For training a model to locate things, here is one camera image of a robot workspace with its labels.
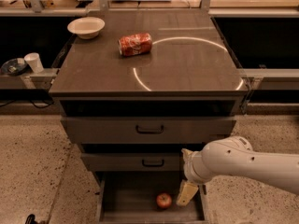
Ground black object bottom left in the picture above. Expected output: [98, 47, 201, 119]
[24, 214, 48, 224]

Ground grey drawer cabinet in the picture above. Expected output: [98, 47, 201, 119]
[49, 8, 249, 224]

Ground bottom open grey drawer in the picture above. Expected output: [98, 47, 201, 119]
[97, 171, 209, 224]

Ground red soda can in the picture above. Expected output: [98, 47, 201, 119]
[118, 33, 152, 57]

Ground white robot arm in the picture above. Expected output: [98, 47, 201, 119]
[177, 136, 299, 206]

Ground middle grey drawer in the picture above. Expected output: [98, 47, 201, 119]
[81, 153, 184, 172]

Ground white paper cup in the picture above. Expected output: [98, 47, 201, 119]
[24, 52, 44, 73]

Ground red apple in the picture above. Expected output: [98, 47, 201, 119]
[156, 192, 172, 209]

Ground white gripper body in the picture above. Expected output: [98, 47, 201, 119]
[183, 151, 215, 185]

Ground white ceramic bowl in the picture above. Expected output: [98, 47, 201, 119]
[67, 17, 105, 39]

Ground top grey drawer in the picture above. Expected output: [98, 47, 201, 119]
[62, 117, 235, 144]

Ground black cable on floor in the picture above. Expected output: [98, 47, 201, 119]
[0, 98, 55, 110]

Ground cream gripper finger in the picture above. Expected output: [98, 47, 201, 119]
[176, 180, 199, 206]
[181, 148, 192, 160]

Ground dark blue bowl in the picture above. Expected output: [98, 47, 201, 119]
[1, 58, 27, 76]

